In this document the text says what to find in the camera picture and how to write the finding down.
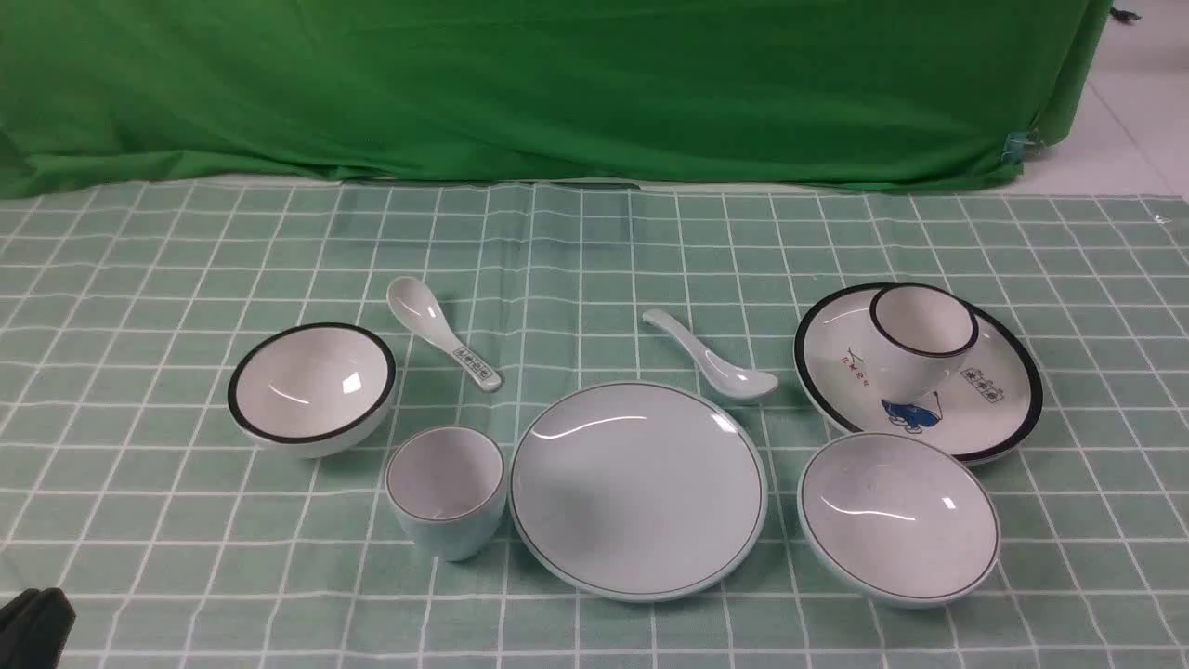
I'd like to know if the blue binder clip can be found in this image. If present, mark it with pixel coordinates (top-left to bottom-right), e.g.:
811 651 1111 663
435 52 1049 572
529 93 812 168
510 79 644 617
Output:
1000 131 1031 165

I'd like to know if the white bowl black rim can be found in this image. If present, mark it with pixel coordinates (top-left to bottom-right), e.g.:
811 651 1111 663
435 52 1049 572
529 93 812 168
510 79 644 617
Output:
227 322 398 460

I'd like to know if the white cup black rim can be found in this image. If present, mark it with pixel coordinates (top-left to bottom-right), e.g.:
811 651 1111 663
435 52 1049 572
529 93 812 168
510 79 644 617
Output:
858 283 979 405

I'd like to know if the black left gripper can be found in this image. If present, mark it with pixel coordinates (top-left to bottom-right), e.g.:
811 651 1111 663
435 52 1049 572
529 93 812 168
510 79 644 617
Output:
1 587 76 668

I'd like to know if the white spoon printed handle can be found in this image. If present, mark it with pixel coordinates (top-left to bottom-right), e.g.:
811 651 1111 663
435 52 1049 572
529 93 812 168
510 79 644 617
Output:
386 276 503 393

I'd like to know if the pale blue cup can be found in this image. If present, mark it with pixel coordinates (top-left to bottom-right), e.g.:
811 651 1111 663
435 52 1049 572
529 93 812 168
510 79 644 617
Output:
384 425 508 562

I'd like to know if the white plate black rim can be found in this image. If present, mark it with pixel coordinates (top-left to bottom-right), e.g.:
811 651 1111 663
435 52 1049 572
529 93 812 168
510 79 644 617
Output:
793 282 1043 466

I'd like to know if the pale blue large plate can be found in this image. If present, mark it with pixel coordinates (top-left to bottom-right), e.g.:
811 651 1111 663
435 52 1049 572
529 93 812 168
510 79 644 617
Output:
508 380 769 604

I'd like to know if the green backdrop cloth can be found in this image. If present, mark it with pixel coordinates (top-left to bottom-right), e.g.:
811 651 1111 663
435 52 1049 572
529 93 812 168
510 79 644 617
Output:
1 1 1111 198

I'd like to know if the pale blue plain spoon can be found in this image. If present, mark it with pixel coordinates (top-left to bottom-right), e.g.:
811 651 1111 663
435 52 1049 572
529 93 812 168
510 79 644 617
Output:
642 308 778 400

